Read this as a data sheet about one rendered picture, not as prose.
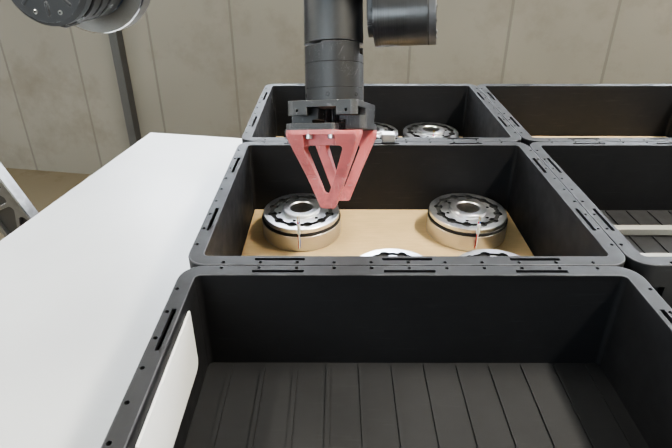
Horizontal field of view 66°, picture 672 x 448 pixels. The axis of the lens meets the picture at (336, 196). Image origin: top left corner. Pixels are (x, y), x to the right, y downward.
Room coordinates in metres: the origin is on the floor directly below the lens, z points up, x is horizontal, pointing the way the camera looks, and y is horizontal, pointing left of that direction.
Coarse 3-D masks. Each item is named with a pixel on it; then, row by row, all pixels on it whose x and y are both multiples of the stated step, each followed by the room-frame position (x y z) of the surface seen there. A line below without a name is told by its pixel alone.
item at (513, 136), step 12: (276, 84) 0.97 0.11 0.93; (288, 84) 0.97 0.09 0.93; (300, 84) 0.97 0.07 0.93; (372, 84) 0.97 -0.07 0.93; (384, 84) 0.97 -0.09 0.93; (396, 84) 0.97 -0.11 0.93; (408, 84) 0.97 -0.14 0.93; (420, 84) 0.97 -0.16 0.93; (432, 84) 0.97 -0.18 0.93; (444, 84) 0.97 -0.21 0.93; (456, 84) 0.97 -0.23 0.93; (468, 84) 0.97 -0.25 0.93; (264, 96) 0.90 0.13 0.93; (480, 96) 0.91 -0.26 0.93; (264, 108) 0.84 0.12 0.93; (492, 108) 0.83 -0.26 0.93; (252, 120) 0.77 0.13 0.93; (504, 120) 0.77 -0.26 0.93; (252, 132) 0.71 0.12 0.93; (504, 132) 0.73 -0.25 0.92; (516, 132) 0.71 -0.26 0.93
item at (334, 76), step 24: (312, 48) 0.49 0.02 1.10; (336, 48) 0.49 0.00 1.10; (360, 48) 0.51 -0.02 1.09; (312, 72) 0.49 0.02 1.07; (336, 72) 0.48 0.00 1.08; (360, 72) 0.49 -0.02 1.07; (312, 96) 0.48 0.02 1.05; (336, 96) 0.47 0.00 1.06; (360, 96) 0.48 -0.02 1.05; (336, 120) 0.48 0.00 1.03
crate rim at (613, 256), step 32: (224, 192) 0.52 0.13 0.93; (192, 256) 0.39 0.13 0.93; (224, 256) 0.39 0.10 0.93; (256, 256) 0.39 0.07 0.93; (288, 256) 0.39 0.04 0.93; (320, 256) 0.39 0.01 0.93; (352, 256) 0.39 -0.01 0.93; (384, 256) 0.39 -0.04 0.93; (416, 256) 0.39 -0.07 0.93; (448, 256) 0.39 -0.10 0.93; (480, 256) 0.39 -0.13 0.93; (512, 256) 0.39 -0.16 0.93; (544, 256) 0.39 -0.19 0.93; (576, 256) 0.39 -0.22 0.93; (608, 256) 0.39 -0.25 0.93
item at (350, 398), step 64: (192, 320) 0.34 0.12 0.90; (256, 320) 0.37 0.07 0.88; (320, 320) 0.37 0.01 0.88; (384, 320) 0.37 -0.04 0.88; (448, 320) 0.37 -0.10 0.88; (512, 320) 0.36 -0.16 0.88; (576, 320) 0.36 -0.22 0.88; (640, 320) 0.33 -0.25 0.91; (256, 384) 0.34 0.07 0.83; (320, 384) 0.34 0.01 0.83; (384, 384) 0.34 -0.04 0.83; (448, 384) 0.34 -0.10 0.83; (512, 384) 0.34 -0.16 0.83; (576, 384) 0.34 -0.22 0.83; (640, 384) 0.31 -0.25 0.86
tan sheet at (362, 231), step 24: (360, 216) 0.64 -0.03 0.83; (384, 216) 0.64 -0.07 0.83; (408, 216) 0.64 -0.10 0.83; (264, 240) 0.58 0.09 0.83; (336, 240) 0.58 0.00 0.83; (360, 240) 0.58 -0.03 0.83; (384, 240) 0.58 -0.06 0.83; (408, 240) 0.58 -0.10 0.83; (432, 240) 0.58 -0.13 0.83; (504, 240) 0.58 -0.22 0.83
